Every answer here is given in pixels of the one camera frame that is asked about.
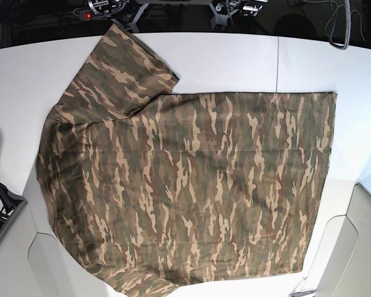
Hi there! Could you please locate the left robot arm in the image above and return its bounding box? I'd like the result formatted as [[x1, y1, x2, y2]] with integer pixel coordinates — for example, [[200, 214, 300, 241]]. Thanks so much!
[[209, 0, 269, 30]]

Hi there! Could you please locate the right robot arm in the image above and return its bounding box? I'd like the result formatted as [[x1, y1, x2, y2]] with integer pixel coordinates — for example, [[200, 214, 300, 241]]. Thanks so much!
[[87, 0, 128, 17]]

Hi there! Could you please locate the black power strip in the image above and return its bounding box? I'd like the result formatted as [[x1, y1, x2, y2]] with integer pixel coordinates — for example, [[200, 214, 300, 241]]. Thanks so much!
[[72, 8, 93, 22]]

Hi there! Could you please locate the camouflage T-shirt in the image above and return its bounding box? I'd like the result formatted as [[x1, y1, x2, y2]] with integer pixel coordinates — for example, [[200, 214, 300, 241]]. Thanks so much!
[[36, 25, 336, 296]]

